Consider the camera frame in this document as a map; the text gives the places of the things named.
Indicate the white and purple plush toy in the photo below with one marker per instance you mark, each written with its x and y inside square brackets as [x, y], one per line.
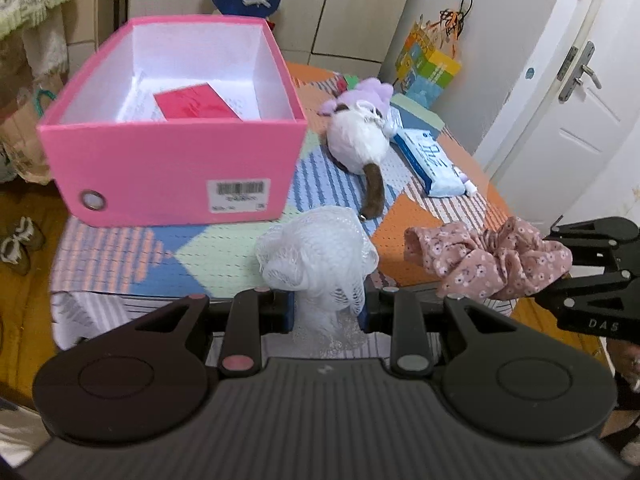
[357, 140]

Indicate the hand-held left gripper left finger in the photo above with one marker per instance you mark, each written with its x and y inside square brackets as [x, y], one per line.
[285, 311]

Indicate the blue and white tissue packet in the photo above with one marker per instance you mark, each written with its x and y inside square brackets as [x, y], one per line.
[430, 160]

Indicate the small white tube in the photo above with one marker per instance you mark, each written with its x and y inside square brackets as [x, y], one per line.
[470, 187]

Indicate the pink cardboard box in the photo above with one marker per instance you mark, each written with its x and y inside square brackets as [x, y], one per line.
[165, 170]

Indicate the white wardrobe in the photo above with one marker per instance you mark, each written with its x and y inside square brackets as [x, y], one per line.
[340, 10]

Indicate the beige shoe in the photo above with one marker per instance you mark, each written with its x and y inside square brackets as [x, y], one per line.
[12, 256]
[27, 232]

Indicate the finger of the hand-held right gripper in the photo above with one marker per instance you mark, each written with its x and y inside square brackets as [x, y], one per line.
[590, 305]
[595, 237]

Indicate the red strawberry plush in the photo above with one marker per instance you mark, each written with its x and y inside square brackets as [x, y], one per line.
[345, 82]

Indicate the white door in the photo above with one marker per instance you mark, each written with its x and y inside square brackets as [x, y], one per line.
[595, 145]

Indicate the patchwork tablecloth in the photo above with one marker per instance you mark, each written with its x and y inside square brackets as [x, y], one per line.
[220, 255]

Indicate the brown paper bag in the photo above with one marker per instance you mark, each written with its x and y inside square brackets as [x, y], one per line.
[20, 135]

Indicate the red card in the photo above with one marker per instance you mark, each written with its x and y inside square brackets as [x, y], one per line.
[195, 102]

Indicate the colourful gift bag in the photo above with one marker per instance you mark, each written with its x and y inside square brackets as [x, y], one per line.
[425, 67]

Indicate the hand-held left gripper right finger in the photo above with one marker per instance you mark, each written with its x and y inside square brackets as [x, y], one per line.
[364, 312]

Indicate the pink floral scrunchie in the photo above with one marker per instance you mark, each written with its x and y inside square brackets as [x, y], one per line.
[470, 260]

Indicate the white mesh bath sponge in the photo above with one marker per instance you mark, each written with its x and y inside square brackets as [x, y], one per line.
[315, 255]

